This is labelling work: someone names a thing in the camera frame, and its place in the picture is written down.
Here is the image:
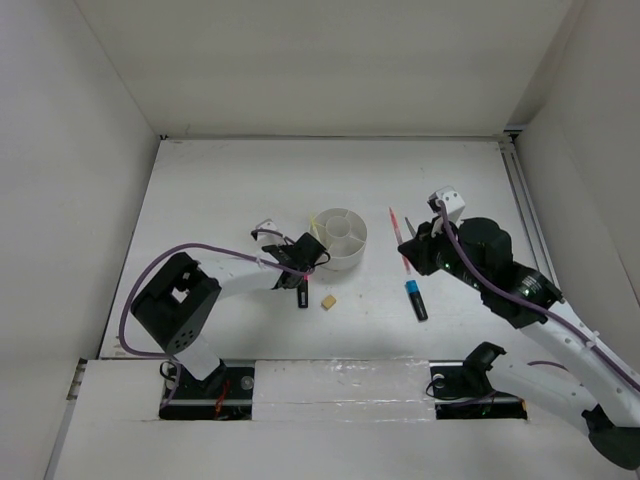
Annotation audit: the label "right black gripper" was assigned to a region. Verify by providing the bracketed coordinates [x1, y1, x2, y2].
[398, 215, 489, 292]

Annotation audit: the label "yellow thin highlighter pen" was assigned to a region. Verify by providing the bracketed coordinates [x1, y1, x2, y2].
[310, 215, 321, 241]

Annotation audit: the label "pink thin highlighter pen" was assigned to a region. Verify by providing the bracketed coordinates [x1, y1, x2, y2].
[388, 207, 412, 276]

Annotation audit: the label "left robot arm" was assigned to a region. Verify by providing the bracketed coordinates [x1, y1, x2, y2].
[124, 233, 331, 397]

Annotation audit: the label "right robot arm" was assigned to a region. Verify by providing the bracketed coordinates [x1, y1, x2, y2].
[398, 216, 639, 471]

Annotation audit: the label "pink black highlighter marker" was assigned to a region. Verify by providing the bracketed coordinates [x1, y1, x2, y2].
[296, 275, 309, 309]

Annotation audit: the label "white round divided container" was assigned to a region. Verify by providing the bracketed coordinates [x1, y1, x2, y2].
[314, 208, 368, 271]

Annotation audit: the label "blue black highlighter marker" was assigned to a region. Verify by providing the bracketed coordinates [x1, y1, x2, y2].
[405, 280, 428, 322]

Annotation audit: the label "tan eraser block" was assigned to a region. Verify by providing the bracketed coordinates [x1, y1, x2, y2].
[321, 295, 337, 310]

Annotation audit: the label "black handled scissors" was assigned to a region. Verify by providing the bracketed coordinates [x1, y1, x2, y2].
[404, 216, 416, 238]

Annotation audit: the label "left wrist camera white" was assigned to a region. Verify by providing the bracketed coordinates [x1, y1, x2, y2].
[250, 218, 283, 244]

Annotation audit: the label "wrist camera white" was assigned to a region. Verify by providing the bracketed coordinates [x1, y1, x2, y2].
[250, 218, 283, 244]
[428, 186, 466, 224]

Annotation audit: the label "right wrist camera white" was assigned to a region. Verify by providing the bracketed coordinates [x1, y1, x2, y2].
[428, 186, 466, 224]

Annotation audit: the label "aluminium rail on right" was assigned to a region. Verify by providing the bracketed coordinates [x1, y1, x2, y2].
[497, 130, 560, 286]

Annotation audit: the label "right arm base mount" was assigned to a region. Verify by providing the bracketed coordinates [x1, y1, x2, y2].
[425, 342, 528, 420]

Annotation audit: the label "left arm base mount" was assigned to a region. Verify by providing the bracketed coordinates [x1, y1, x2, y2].
[158, 361, 256, 421]

